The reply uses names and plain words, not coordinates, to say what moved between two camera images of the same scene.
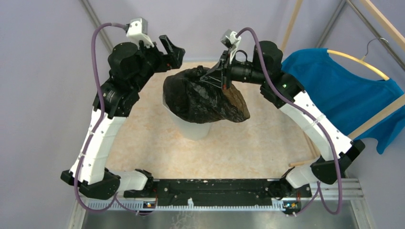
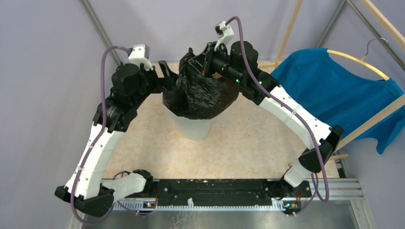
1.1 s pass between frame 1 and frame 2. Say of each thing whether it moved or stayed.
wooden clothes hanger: stayed
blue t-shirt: stayed
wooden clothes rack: stayed
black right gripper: moved
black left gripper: moved
